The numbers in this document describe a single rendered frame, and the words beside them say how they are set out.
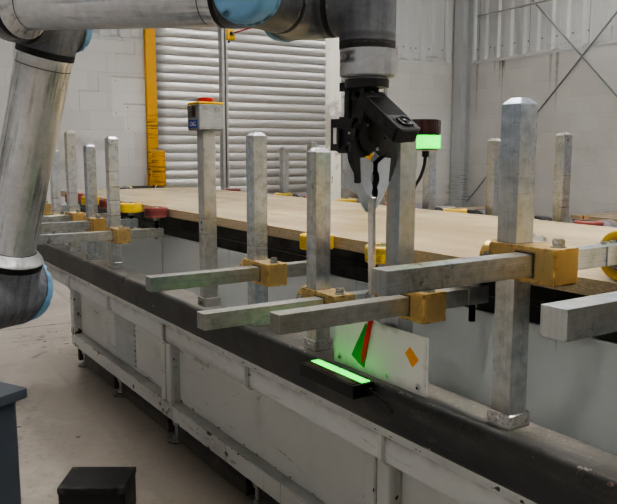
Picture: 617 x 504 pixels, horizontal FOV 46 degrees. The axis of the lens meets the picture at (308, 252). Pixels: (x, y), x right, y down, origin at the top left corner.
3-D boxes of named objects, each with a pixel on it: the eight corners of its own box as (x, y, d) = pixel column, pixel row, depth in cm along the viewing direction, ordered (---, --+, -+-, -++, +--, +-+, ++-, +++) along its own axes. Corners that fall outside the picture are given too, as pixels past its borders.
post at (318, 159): (315, 387, 148) (316, 147, 142) (306, 382, 151) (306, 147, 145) (330, 384, 150) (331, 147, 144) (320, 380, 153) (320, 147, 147)
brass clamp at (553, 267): (550, 288, 96) (552, 250, 96) (474, 274, 108) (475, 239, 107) (580, 283, 100) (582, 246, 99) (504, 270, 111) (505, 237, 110)
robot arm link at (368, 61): (407, 49, 116) (359, 44, 111) (407, 80, 117) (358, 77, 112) (372, 54, 124) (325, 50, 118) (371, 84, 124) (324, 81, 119)
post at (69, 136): (71, 252, 293) (66, 130, 286) (69, 251, 296) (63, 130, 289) (80, 251, 295) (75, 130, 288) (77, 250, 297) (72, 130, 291)
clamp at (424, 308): (423, 325, 119) (423, 294, 118) (371, 310, 130) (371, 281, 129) (448, 320, 122) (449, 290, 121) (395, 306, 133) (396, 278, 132)
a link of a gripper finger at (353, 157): (368, 182, 120) (370, 128, 119) (375, 183, 118) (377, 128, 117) (345, 183, 117) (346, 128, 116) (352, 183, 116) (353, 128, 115)
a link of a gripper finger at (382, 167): (367, 209, 126) (368, 154, 124) (389, 212, 121) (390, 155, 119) (352, 210, 124) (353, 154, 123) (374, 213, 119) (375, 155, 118)
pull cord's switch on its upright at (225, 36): (229, 222, 414) (226, 20, 399) (217, 220, 426) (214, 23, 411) (241, 221, 419) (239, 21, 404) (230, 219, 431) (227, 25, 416)
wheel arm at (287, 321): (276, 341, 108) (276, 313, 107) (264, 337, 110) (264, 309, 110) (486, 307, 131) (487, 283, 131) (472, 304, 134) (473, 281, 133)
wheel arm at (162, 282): (151, 296, 149) (150, 275, 149) (145, 293, 152) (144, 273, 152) (327, 276, 173) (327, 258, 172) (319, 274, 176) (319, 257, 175)
